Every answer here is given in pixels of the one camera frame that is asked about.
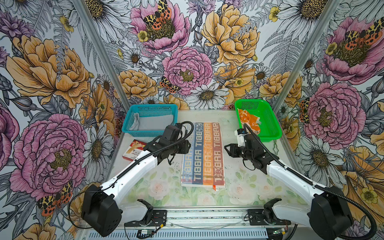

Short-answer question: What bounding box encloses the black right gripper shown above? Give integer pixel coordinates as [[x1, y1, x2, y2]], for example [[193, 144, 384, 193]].
[[223, 144, 254, 162]]

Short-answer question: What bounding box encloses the light grey towel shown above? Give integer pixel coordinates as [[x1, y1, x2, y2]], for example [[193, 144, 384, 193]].
[[129, 113, 174, 131]]

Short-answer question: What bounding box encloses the printed cream towel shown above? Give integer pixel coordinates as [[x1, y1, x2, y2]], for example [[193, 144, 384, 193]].
[[181, 122, 225, 191]]

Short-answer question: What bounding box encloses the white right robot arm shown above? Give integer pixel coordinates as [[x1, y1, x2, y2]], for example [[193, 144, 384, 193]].
[[225, 129, 354, 240]]

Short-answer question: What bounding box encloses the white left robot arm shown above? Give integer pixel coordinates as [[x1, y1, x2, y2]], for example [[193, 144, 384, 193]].
[[81, 121, 194, 237]]

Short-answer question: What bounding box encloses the orange patterned towel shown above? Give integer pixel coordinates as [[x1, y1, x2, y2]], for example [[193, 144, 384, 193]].
[[238, 109, 261, 135]]

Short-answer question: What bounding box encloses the red and white carton box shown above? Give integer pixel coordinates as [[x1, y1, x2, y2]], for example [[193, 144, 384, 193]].
[[122, 140, 147, 162]]

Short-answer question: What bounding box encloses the green plastic basket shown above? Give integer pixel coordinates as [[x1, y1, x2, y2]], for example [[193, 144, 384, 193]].
[[235, 99, 283, 142]]

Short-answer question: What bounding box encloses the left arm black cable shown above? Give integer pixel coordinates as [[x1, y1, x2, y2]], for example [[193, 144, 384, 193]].
[[67, 120, 195, 229]]

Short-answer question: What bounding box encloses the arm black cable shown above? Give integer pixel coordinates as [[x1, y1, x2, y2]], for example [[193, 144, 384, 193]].
[[67, 120, 195, 229], [242, 122, 378, 240]]

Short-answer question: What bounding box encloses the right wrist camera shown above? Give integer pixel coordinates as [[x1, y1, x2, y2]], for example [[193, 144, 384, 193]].
[[235, 129, 247, 147]]

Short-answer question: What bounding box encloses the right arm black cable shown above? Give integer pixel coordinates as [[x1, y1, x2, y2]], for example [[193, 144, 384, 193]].
[[242, 122, 378, 240]]

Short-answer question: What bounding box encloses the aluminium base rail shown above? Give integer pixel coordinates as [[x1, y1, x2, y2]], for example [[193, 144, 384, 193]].
[[76, 206, 320, 240]]

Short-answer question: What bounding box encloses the right aluminium frame post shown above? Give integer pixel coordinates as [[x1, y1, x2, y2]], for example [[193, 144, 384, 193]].
[[273, 0, 341, 111]]

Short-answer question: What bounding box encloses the aluminium frame post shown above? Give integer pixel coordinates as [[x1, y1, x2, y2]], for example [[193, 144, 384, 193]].
[[74, 1, 131, 111], [273, 0, 341, 111]]

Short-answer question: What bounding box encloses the left aluminium frame post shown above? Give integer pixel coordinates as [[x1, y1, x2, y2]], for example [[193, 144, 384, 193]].
[[74, 1, 131, 111]]

